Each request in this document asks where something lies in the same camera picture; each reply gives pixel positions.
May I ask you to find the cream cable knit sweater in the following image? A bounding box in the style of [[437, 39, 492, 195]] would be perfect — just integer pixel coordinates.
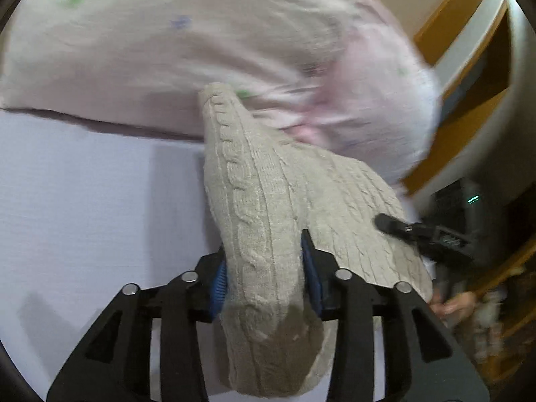
[[199, 83, 432, 397]]

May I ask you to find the person's right hand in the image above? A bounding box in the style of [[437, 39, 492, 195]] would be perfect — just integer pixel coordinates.
[[429, 290, 477, 320]]

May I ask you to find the wooden shelf unit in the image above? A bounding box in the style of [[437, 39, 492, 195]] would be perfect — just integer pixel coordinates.
[[454, 238, 535, 388]]

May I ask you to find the black device with green light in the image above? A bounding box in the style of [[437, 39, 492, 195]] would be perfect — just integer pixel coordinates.
[[430, 178, 486, 252]]

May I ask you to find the white bed sheet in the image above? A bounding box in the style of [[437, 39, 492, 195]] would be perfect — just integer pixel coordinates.
[[1, 111, 220, 397]]

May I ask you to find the pink patterned pillow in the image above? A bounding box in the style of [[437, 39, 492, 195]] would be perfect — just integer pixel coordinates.
[[1, 0, 441, 183]]

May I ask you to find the wooden door frame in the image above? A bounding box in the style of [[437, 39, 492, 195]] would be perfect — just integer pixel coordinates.
[[403, 0, 514, 196]]

